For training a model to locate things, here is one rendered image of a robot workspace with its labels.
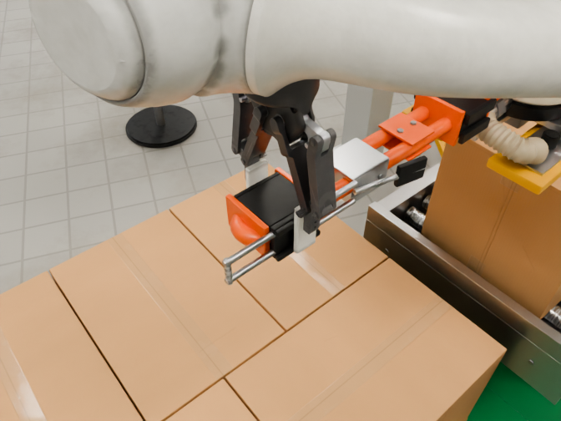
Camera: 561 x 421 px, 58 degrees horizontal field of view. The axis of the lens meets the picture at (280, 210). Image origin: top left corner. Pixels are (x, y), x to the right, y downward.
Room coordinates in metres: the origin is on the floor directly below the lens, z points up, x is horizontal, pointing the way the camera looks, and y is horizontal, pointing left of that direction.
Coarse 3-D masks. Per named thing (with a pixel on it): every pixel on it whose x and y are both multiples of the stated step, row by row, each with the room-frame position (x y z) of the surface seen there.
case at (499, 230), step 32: (512, 128) 1.07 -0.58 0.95; (448, 160) 1.05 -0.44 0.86; (480, 160) 0.99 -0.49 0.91; (448, 192) 1.03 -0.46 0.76; (480, 192) 0.96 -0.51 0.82; (512, 192) 0.91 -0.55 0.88; (544, 192) 0.85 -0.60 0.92; (448, 224) 1.01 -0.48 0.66; (480, 224) 0.94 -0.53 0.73; (512, 224) 0.88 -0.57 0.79; (544, 224) 0.83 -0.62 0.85; (480, 256) 0.91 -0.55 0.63; (512, 256) 0.86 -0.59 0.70; (544, 256) 0.80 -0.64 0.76; (512, 288) 0.83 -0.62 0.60; (544, 288) 0.78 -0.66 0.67
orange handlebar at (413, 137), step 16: (416, 112) 0.64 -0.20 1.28; (384, 128) 0.59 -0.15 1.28; (400, 128) 0.59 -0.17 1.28; (416, 128) 0.59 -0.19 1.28; (432, 128) 0.60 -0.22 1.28; (448, 128) 0.61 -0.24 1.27; (368, 144) 0.56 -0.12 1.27; (384, 144) 0.58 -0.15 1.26; (400, 144) 0.56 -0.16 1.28; (416, 144) 0.56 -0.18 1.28; (400, 160) 0.54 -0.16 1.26; (240, 224) 0.41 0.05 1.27; (240, 240) 0.39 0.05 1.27
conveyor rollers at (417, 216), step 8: (424, 200) 1.24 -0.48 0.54; (416, 208) 1.19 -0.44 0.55; (408, 216) 1.17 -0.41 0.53; (416, 216) 1.16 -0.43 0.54; (424, 216) 1.15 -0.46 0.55; (416, 224) 1.14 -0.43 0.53; (552, 312) 0.79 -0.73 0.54; (560, 312) 0.79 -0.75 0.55; (552, 320) 0.78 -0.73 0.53; (560, 320) 0.77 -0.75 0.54; (560, 328) 0.76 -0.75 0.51
